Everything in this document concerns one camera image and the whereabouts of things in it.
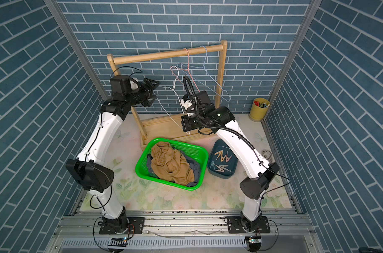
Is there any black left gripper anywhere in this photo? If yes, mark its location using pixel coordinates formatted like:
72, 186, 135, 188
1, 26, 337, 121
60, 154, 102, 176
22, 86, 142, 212
124, 78, 160, 108

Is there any pink wire hanger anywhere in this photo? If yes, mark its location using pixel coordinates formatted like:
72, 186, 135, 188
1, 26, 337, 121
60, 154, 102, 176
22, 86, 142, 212
169, 48, 200, 94

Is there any yellow clothespin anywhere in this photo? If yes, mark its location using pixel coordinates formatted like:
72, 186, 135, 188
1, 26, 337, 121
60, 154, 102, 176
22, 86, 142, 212
215, 150, 225, 161

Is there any dark grey tank top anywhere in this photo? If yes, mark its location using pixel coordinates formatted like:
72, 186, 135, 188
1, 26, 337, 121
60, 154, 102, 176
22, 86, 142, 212
147, 151, 202, 187

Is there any beige clothespin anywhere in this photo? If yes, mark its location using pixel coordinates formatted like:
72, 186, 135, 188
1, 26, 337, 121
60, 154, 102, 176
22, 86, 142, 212
218, 150, 229, 162
217, 166, 233, 173

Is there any tan tank top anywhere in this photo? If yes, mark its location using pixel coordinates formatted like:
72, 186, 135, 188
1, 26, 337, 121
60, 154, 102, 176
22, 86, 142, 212
150, 141, 195, 186

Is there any light blue wire hanger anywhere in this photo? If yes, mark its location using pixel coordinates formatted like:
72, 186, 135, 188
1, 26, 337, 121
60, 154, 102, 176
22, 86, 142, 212
176, 41, 231, 104

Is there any pink clothespin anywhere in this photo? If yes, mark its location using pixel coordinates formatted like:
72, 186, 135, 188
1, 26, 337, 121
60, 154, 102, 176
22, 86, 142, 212
225, 155, 232, 162

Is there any tan clothespin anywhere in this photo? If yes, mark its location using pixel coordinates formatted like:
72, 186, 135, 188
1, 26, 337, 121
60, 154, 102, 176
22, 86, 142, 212
214, 163, 228, 173

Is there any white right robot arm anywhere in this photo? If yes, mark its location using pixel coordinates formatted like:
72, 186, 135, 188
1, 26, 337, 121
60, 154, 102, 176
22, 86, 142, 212
182, 102, 280, 232

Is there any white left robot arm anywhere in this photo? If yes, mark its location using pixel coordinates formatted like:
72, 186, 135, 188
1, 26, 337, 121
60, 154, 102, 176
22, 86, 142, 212
66, 75, 160, 234

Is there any wooden clothes rack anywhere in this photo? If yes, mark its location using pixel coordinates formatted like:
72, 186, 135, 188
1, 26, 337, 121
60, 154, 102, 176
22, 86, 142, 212
107, 40, 228, 150

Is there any green plastic basket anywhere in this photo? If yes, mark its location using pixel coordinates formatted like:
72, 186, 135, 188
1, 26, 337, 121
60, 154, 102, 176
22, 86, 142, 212
135, 138, 209, 191

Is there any dark teal plastic tray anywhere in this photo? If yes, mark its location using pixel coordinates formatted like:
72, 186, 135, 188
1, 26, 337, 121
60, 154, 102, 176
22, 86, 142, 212
207, 139, 238, 179

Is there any yellow pen cup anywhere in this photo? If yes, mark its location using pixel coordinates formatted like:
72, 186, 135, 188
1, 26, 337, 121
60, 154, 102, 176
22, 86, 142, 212
249, 98, 270, 122

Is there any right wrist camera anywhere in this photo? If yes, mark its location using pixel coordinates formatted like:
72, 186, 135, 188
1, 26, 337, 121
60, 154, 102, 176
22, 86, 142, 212
180, 91, 215, 116

